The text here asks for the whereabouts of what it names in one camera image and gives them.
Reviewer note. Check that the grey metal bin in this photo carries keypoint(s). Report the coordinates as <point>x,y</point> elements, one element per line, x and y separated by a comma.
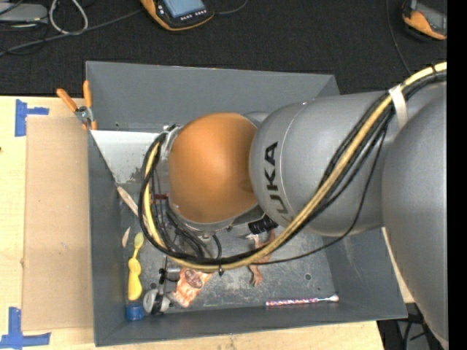
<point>204,93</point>

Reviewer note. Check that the black cylinder on white bracket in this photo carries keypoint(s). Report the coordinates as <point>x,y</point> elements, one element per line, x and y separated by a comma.
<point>261,225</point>

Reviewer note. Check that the orange and brown packet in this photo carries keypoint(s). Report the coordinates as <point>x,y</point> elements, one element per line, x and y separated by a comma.
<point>189,284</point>

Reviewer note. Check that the tan wooden stick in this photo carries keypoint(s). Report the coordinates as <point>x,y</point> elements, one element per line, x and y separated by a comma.
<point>128,199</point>

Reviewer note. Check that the blue plastic cap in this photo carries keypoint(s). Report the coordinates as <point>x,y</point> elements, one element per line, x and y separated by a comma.
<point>134,312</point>

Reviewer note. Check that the small tan flat piece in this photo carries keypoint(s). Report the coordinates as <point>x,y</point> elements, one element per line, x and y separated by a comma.
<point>126,237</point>

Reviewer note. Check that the brown cardboard board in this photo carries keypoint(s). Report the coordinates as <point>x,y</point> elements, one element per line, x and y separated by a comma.
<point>54,213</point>

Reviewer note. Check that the orange toy lizard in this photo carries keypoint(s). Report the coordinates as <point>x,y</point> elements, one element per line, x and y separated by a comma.
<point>257,276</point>

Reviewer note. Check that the white and grey round tool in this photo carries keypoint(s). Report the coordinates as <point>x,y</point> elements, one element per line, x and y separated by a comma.
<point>155,300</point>

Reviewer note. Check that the pink striped stick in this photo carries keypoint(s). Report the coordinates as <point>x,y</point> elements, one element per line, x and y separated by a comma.
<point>303,300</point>

